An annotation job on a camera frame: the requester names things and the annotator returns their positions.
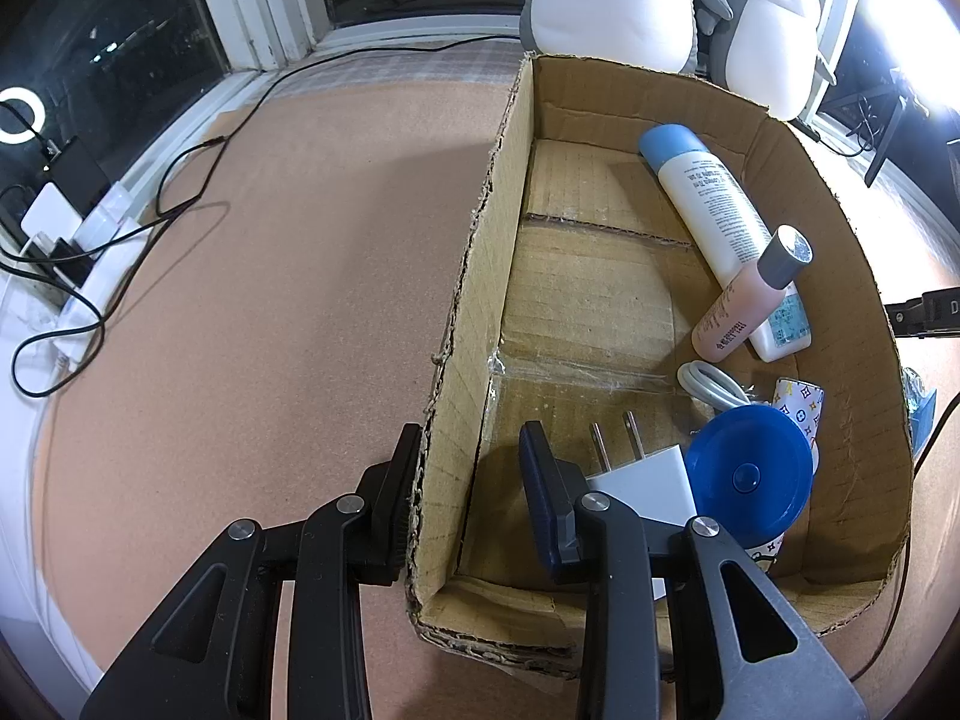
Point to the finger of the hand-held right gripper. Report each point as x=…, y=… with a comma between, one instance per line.
x=930, y=311

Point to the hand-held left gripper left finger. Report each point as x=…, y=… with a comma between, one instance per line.
x=396, y=499

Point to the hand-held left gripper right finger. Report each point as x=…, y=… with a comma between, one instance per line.
x=536, y=495

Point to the white plug adapter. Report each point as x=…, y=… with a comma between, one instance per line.
x=652, y=487

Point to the white patterned tube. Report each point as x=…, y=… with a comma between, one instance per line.
x=799, y=405

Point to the pink bottle with grey cap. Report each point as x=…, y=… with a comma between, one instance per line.
x=731, y=307

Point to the cardboard box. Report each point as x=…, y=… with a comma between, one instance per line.
x=592, y=292

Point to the white tube with blue cap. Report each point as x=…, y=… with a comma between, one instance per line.
x=705, y=195

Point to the blue foil packet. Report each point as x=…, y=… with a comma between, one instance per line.
x=924, y=412

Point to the black stand leg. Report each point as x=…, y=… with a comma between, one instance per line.
x=881, y=150

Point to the tan felt mat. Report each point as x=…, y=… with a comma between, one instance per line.
x=262, y=315

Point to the small penguin plush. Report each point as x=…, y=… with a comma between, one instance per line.
x=772, y=37

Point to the white power strip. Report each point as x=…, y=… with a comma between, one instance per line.
x=105, y=240

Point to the large penguin plush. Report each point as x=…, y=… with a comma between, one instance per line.
x=615, y=0

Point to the white charger block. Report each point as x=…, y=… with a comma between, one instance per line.
x=49, y=214

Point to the black power adapter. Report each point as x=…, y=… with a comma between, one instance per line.
x=75, y=169

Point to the white window frame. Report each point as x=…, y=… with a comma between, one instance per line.
x=255, y=7

